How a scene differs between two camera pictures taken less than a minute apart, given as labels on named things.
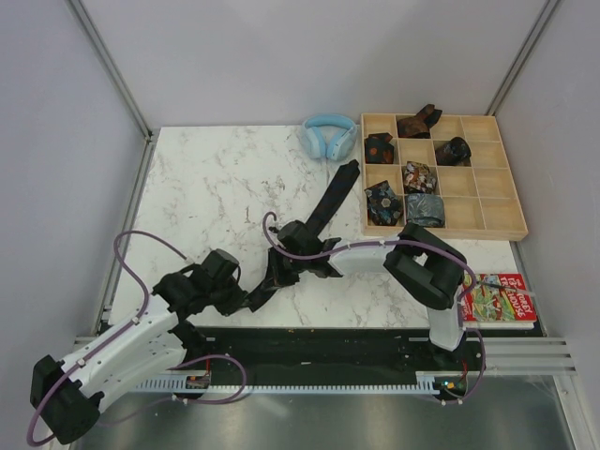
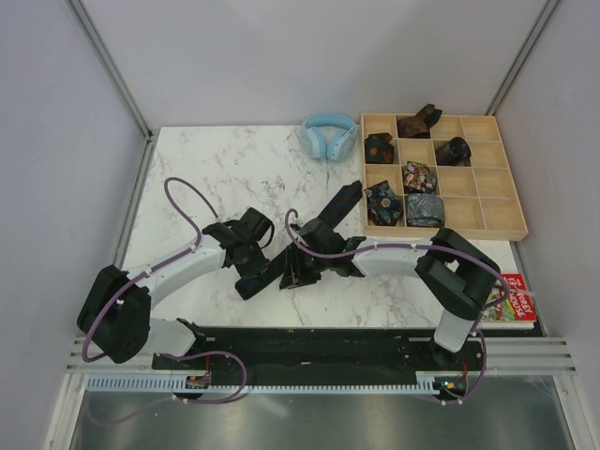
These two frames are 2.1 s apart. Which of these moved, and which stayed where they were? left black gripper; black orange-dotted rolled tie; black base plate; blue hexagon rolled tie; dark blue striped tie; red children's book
Moved: left black gripper; dark blue striped tie
Stayed: blue hexagon rolled tie; black orange-dotted rolled tie; red children's book; black base plate
